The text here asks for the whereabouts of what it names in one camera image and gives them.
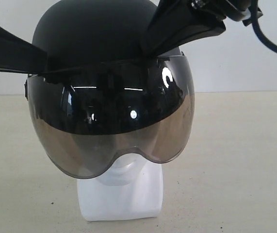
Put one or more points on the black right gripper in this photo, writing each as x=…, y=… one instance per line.
x=177, y=22

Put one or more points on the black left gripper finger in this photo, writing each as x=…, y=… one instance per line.
x=20, y=56

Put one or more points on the black helmet with tinted visor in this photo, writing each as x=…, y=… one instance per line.
x=101, y=98

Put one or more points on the white mannequin head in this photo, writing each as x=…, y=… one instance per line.
x=132, y=188

